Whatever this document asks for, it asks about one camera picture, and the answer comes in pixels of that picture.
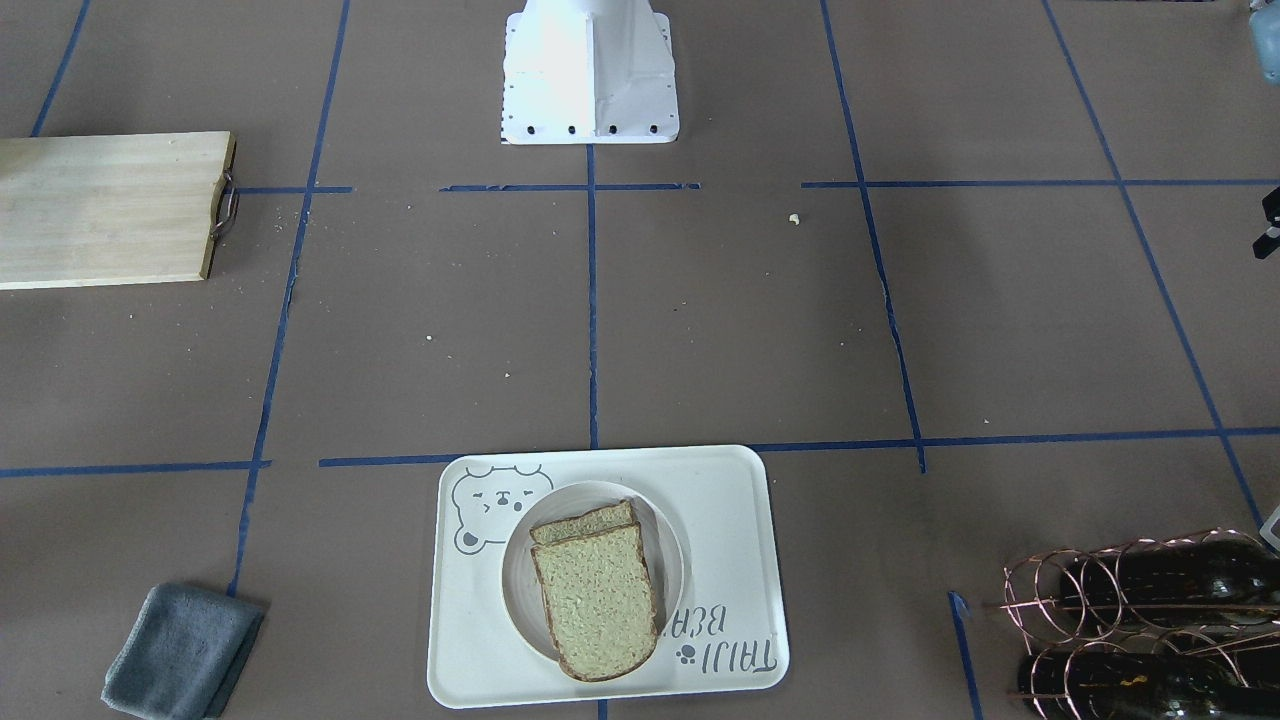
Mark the grey folded cloth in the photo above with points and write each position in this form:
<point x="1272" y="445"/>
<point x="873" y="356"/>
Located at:
<point x="184" y="656"/>

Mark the copper wire bottle rack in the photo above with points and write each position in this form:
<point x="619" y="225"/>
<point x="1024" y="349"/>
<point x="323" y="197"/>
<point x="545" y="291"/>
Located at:
<point x="1031" y="602"/>

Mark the dark wine bottle upper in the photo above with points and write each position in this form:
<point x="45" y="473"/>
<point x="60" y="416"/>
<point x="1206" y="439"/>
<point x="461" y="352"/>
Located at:
<point x="1214" y="583"/>

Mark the dark wine bottle lower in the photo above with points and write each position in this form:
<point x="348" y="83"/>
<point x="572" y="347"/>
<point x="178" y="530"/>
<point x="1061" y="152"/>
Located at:
<point x="1106" y="685"/>

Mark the white round plate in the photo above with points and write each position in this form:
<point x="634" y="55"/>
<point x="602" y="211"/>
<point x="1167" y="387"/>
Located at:
<point x="664" y="551"/>

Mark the bread slice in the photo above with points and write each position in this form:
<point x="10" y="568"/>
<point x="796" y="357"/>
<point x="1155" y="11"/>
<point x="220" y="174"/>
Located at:
<point x="591" y="522"/>
<point x="599" y="602"/>

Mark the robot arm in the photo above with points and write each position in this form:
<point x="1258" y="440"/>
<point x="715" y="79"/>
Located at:
<point x="1264" y="25"/>

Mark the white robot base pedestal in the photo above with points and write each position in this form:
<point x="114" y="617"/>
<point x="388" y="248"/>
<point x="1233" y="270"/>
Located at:
<point x="579" y="72"/>

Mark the white bear tray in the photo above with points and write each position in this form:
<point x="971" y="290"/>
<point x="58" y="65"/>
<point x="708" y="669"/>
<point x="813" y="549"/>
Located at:
<point x="728" y="634"/>

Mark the wooden cutting board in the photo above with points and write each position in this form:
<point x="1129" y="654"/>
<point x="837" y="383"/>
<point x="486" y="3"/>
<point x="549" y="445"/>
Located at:
<point x="83" y="211"/>

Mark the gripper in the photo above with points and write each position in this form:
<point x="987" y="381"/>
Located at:
<point x="1271" y="214"/>

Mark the dark wine bottle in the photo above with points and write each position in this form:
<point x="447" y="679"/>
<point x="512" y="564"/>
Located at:
<point x="1106" y="685"/>
<point x="1214" y="583"/>

